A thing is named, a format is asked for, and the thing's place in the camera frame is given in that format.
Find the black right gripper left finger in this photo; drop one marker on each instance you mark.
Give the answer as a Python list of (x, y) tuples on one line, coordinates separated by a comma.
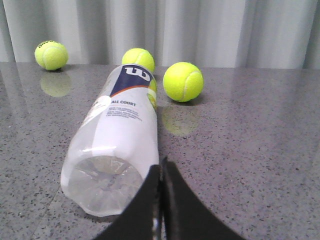
[(141, 219)]

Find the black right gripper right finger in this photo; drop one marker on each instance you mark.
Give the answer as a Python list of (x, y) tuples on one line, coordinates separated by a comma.
[(185, 216)]

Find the clear plastic tennis ball can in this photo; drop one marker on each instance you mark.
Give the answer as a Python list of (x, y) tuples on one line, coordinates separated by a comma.
[(111, 153)]

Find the yellow tennis ball far right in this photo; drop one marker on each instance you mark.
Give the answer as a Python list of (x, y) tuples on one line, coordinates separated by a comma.
[(183, 81)]

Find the yellow tennis ball right-centre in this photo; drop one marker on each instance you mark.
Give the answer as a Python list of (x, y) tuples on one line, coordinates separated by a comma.
[(139, 56)]

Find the yellow tennis ball middle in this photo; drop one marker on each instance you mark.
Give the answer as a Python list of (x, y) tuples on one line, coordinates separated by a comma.
[(51, 55)]

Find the white pleated curtain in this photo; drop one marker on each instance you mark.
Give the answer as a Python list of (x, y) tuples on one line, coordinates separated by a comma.
[(281, 34)]

